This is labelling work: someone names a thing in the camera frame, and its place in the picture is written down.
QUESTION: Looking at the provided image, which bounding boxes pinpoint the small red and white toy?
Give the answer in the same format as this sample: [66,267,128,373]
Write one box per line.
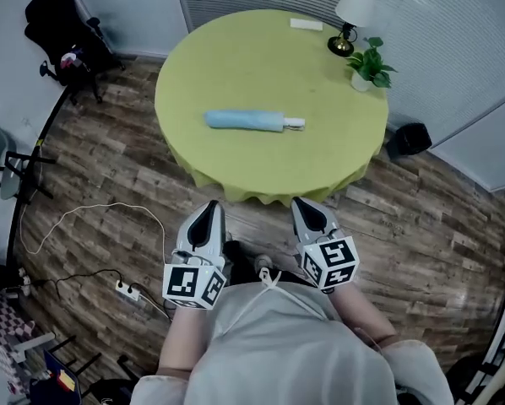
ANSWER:
[60,48,85,72]

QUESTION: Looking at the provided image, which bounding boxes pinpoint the beige rolled tube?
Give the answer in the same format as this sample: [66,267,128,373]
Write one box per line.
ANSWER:
[471,352,505,405]

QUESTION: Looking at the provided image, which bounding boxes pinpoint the person's white shirt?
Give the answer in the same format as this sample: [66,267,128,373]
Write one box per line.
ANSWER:
[129,280,455,405]

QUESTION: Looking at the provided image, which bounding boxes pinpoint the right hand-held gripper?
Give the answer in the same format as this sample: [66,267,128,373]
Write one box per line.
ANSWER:
[291,198,361,291]

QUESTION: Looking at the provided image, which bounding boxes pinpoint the white shade table lamp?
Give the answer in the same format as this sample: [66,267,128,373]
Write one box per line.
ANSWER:
[327,0,379,57]

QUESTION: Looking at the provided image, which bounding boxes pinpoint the light blue umbrella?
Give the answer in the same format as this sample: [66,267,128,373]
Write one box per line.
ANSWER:
[204,108,307,134]

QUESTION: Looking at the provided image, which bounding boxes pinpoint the person's right forearm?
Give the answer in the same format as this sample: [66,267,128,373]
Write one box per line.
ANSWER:
[323,283,399,349]

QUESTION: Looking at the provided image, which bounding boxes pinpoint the person's left forearm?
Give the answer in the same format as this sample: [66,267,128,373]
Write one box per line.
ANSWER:
[155,301,220,381]

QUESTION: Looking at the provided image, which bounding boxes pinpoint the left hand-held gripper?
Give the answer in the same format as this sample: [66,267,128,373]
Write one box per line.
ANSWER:
[162,199,228,311]

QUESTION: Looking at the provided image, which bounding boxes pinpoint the black office chair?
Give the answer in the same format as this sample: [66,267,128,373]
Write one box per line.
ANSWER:
[24,0,127,105]

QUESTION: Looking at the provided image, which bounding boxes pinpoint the dark blue case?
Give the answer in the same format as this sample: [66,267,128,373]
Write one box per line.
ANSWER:
[29,348,84,405]

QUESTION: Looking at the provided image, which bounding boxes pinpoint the black waste bin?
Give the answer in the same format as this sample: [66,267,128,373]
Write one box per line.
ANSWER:
[386,122,433,159]

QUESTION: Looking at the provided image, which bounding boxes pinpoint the flat white box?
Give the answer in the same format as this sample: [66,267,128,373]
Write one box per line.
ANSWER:
[289,17,324,32]

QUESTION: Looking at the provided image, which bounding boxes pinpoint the white floor cable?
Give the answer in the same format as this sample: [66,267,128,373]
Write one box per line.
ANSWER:
[19,202,168,269]

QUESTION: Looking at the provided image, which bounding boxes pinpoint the white power strip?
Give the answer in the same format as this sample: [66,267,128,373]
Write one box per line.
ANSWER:
[114,279,142,302]
[15,266,33,297]

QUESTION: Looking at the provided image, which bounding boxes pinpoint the yellow-green clothed round table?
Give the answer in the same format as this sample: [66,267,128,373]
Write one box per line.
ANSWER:
[154,8,389,206]

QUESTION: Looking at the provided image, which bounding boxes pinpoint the black metal stand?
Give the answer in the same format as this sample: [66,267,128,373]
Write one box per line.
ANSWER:
[45,333,131,390]

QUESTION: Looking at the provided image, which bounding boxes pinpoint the person's legs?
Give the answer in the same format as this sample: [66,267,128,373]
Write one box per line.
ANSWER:
[221,238,317,289]

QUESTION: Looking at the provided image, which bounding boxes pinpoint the person's shoe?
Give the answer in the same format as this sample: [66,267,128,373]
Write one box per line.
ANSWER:
[254,254,275,278]

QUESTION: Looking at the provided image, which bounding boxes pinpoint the black floor cable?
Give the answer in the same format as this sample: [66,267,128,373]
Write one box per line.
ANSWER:
[32,267,125,299]

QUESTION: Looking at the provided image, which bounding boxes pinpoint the green potted plant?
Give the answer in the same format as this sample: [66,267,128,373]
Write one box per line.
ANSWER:
[345,35,399,93]

